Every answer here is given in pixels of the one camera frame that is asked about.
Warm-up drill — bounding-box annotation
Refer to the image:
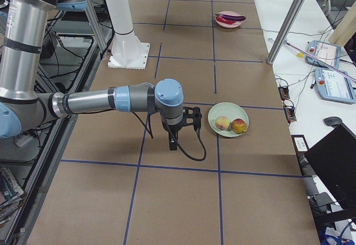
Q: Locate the reacher grabber tool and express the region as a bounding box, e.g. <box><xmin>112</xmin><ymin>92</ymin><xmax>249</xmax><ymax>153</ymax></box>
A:
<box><xmin>282</xmin><ymin>40</ymin><xmax>355</xmax><ymax>82</ymax></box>

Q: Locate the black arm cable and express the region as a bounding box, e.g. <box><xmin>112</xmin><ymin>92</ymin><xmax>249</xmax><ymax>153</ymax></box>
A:
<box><xmin>130</xmin><ymin>108</ymin><xmax>207</xmax><ymax>162</ymax></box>

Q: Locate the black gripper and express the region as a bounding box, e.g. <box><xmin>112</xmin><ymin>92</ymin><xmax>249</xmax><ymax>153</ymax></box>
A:
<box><xmin>162</xmin><ymin>122</ymin><xmax>183</xmax><ymax>151</ymax></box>

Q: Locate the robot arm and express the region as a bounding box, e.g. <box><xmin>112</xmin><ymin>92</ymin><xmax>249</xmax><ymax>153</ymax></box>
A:
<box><xmin>1</xmin><ymin>0</ymin><xmax>184</xmax><ymax>150</ymax></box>

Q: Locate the red yellow pomegranate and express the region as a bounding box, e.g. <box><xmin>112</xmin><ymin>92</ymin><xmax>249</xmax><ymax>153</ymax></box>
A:
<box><xmin>231</xmin><ymin>118</ymin><xmax>247</xmax><ymax>134</ymax></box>

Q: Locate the purple eggplant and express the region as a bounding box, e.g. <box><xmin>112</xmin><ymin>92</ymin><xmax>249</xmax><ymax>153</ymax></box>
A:
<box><xmin>216</xmin><ymin>13</ymin><xmax>246</xmax><ymax>22</ymax></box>

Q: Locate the white post base plate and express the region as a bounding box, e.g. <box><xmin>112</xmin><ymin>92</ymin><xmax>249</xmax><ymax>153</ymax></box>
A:
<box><xmin>108</xmin><ymin>32</ymin><xmax>150</xmax><ymax>69</ymax></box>

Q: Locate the pink plate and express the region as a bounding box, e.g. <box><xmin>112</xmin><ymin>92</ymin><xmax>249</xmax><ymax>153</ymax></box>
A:
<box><xmin>215</xmin><ymin>11</ymin><xmax>246</xmax><ymax>29</ymax></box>

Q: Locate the white label card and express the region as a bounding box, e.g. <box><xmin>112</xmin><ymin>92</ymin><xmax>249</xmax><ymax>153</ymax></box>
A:
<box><xmin>291</xmin><ymin>134</ymin><xmax>309</xmax><ymax>152</ymax></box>

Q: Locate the black computer mouse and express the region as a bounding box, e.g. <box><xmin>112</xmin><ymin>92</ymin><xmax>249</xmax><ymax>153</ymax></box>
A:
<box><xmin>323</xmin><ymin>116</ymin><xmax>343</xmax><ymax>128</ymax></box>

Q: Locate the upper blue teach pendant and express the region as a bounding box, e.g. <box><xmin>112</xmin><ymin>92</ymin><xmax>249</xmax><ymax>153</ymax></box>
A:
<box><xmin>307</xmin><ymin>40</ymin><xmax>341</xmax><ymax>69</ymax></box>

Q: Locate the pink peach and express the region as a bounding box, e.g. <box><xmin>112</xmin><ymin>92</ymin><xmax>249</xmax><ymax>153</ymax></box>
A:
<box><xmin>215</xmin><ymin>116</ymin><xmax>230</xmax><ymax>131</ymax></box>

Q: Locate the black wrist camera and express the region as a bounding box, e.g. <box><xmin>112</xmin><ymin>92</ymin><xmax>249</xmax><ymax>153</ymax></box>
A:
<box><xmin>182</xmin><ymin>106</ymin><xmax>202</xmax><ymax>133</ymax></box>

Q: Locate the green plate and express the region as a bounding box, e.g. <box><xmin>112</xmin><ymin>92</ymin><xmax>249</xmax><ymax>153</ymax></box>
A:
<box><xmin>208</xmin><ymin>102</ymin><xmax>249</xmax><ymax>138</ymax></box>

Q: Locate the aluminium frame post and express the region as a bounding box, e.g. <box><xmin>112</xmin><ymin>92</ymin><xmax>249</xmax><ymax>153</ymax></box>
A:
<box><xmin>266</xmin><ymin>0</ymin><xmax>305</xmax><ymax>65</ymax></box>

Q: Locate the black monitor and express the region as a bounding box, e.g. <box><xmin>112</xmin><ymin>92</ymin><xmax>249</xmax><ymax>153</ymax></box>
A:
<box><xmin>304</xmin><ymin>123</ymin><xmax>355</xmax><ymax>209</ymax></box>

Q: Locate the lower blue teach pendant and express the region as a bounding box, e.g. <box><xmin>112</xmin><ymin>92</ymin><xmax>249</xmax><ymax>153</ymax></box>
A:
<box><xmin>314</xmin><ymin>67</ymin><xmax>355</xmax><ymax>104</ymax></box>

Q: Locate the red chili pepper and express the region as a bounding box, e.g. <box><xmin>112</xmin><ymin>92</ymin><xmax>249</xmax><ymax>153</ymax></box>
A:
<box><xmin>215</xmin><ymin>17</ymin><xmax>235</xmax><ymax>25</ymax></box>

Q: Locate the stack of books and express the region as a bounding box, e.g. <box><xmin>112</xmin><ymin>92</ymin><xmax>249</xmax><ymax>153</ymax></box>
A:
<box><xmin>1</xmin><ymin>167</ymin><xmax>24</xmax><ymax>227</ymax></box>

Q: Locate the blue teach pendant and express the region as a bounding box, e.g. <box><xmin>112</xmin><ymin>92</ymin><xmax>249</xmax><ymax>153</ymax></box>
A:
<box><xmin>314</xmin><ymin>67</ymin><xmax>355</xmax><ymax>104</ymax></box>
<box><xmin>307</xmin><ymin>40</ymin><xmax>341</xmax><ymax>69</ymax></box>

